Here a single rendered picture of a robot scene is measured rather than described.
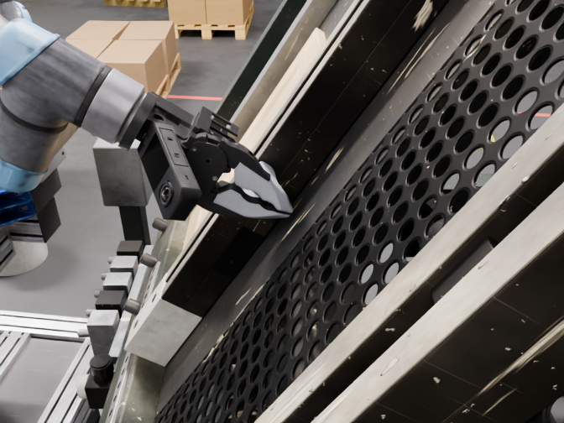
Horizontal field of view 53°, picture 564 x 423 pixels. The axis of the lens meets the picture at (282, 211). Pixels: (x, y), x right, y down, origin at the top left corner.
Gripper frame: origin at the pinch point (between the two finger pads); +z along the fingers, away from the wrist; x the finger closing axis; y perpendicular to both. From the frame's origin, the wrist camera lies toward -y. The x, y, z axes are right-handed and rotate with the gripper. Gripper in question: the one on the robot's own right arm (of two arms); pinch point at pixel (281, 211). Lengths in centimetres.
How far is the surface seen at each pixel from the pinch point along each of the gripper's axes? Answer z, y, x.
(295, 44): -1, 56, -4
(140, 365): -1.6, 4.0, 38.0
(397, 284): -4.1, -34.7, -18.3
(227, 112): -2, 80, 26
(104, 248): -7, 156, 147
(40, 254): -30, 145, 157
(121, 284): -6, 39, 57
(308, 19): -1, 56, -9
